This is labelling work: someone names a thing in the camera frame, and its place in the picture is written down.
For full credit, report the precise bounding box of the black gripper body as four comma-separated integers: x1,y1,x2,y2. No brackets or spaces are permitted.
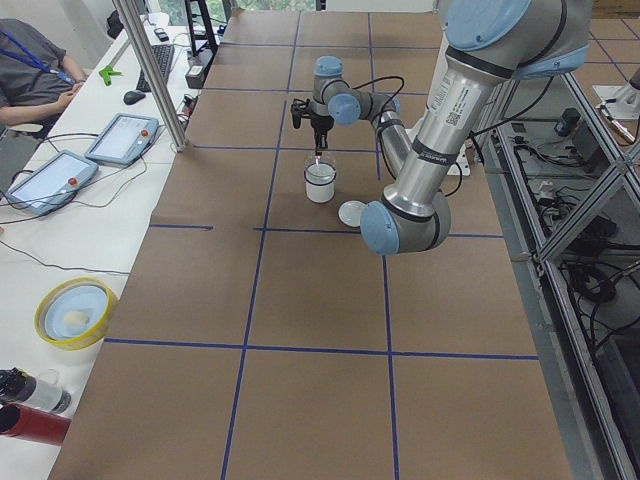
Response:
309,112,334,134

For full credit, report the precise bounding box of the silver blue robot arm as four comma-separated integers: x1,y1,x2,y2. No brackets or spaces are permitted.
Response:
307,1,593,256

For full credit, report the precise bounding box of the white enamel mug blue rim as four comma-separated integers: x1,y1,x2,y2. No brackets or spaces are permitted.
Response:
305,180,335,203

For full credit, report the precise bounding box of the white ceramic lid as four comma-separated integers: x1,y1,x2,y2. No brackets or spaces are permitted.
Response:
338,200,366,228

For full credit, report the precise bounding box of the black computer box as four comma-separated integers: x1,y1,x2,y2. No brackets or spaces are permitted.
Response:
185,50,213,89

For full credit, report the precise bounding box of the black keyboard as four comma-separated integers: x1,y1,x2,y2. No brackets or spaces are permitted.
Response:
135,43,176,93

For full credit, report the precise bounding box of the black computer mouse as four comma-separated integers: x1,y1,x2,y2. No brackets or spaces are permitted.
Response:
123,90,146,106

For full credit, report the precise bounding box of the far blue teach pendant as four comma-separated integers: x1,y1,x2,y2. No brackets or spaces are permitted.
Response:
84,113,160,166

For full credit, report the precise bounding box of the blue teach pendant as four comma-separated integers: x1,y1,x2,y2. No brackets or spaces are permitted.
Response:
84,113,160,166
6,150,98,216

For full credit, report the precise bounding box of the green plastic clip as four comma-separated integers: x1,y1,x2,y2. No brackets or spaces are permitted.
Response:
99,65,122,86

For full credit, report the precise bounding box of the near blue teach pendant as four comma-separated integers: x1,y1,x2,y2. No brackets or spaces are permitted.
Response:
6,150,98,216

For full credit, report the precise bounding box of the seated person grey shirt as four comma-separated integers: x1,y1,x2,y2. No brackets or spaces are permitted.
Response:
1,18,87,139

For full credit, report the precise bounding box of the yellow tape roll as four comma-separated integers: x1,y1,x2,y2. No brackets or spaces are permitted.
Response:
34,277,119,351

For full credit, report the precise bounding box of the clear plastic bottle black cap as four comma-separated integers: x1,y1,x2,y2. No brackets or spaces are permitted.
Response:
1,368,71,414

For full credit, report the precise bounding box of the red bottle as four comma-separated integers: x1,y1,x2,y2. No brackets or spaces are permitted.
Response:
1,403,71,446

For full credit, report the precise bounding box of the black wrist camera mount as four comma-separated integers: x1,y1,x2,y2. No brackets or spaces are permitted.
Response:
290,98,310,129

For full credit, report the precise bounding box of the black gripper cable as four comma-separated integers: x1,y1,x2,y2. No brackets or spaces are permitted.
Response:
349,75,407,121

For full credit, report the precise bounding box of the aluminium frame post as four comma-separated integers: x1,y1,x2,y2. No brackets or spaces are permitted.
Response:
114,0,187,152

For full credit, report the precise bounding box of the aluminium side frame rack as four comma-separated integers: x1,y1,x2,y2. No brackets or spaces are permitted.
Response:
478,74,639,479

